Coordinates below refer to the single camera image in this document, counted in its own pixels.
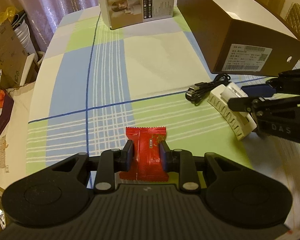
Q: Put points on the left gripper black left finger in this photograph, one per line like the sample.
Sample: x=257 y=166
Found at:
x=110 y=162

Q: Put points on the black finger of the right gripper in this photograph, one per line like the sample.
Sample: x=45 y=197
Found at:
x=255 y=105
x=286 y=83

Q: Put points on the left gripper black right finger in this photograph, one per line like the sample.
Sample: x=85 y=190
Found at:
x=182 y=162

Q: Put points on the red candy wrapper packet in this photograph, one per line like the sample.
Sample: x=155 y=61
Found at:
x=146 y=164

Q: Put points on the white pill bottle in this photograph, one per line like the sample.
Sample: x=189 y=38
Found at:
x=232 y=91

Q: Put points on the brown cardboard shoe box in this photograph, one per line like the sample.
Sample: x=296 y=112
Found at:
x=241 y=36

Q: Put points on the plaid tablecloth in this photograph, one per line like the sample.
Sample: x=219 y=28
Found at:
x=95 y=82

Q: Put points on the beige embroidered cloth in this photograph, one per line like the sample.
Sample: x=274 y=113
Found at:
x=13 y=139

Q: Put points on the brown cardboard storage box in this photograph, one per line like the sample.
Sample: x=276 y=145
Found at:
x=12 y=57

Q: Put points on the white appliance carton box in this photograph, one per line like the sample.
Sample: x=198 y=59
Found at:
x=121 y=13

